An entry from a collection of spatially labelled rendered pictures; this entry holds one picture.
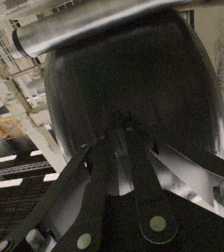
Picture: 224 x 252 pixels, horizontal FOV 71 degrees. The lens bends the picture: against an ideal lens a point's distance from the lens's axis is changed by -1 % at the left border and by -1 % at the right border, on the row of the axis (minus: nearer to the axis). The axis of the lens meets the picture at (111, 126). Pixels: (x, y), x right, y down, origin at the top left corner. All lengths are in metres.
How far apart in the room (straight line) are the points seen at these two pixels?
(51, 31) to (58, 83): 0.07
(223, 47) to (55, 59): 0.35
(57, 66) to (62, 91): 0.05
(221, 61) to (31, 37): 0.39
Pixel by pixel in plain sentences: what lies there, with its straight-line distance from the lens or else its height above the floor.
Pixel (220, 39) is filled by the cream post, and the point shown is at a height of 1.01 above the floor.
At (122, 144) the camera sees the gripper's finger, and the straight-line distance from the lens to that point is 0.16.
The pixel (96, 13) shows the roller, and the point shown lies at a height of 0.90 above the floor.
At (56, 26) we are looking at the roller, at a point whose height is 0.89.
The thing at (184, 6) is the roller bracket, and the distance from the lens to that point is 0.51.
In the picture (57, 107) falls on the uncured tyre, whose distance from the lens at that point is 0.26.
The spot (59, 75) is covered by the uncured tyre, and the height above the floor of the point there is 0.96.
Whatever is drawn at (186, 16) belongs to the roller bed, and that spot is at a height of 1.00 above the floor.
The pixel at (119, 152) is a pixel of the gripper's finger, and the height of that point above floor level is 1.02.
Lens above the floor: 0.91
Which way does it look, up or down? 33 degrees up
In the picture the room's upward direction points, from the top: 159 degrees clockwise
